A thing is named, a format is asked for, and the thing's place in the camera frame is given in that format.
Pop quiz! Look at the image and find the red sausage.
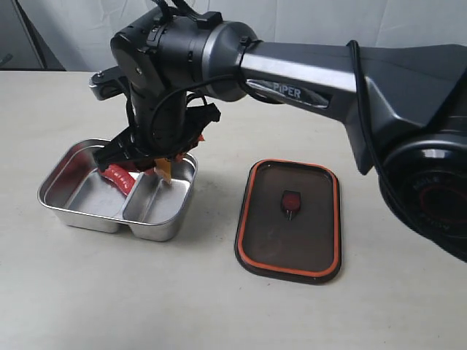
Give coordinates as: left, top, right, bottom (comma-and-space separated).
99, 164, 136, 196

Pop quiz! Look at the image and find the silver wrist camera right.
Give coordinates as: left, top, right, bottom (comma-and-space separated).
89, 66, 129, 101

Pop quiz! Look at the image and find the steel lunch box tray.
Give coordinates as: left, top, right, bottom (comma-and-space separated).
38, 139, 198, 242

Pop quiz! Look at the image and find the white backdrop curtain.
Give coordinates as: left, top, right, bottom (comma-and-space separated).
20, 1, 466, 71

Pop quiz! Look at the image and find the yellow cheese slice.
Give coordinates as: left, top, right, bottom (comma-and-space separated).
153, 158, 171, 184

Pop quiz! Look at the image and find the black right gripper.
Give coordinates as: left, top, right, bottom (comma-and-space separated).
93, 89, 220, 171

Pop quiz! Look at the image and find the dark transparent lunch box lid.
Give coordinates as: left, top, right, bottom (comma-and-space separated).
234, 159, 342, 284

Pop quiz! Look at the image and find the dark vertical frame post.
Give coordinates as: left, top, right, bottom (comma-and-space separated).
12, 1, 65, 71

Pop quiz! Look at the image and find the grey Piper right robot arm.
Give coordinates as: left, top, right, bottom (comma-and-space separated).
90, 1, 466, 260

